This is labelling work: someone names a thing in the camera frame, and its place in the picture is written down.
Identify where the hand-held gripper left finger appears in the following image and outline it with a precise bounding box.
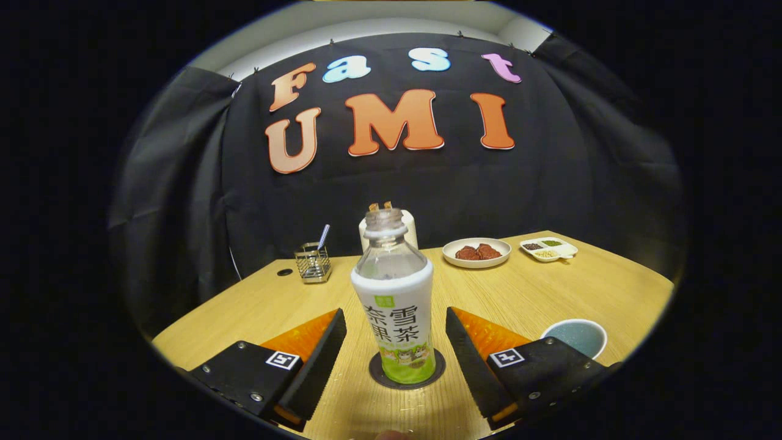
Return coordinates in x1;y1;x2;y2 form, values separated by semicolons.
186;307;348;433

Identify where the round white plate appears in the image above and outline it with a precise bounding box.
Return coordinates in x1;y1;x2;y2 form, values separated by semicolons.
442;238;512;270

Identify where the dark round coaster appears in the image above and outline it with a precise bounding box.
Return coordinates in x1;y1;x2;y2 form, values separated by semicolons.
368;347;446;391

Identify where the clear juice bottle white label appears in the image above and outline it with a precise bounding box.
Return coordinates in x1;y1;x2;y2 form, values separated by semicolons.
351;208;436;385

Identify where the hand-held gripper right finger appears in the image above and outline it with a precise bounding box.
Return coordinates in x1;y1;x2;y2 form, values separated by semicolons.
445;306;621;431

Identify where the wire mesh utensil holder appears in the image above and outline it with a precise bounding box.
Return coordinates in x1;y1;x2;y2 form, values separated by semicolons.
294;243;332;284

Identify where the white divided condiment dish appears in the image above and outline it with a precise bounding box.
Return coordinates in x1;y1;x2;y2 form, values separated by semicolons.
520;237;579;263

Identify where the white toaster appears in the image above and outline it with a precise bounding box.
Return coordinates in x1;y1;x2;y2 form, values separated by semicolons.
359;210;419;252

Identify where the wooden table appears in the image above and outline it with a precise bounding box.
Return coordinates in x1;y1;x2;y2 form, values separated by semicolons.
152;230;676;440

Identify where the black backdrop cloth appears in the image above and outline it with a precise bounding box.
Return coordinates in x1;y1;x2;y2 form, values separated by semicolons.
109;31;685;340

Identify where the white cup with handle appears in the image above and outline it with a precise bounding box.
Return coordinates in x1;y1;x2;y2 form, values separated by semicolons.
541;318;608;360

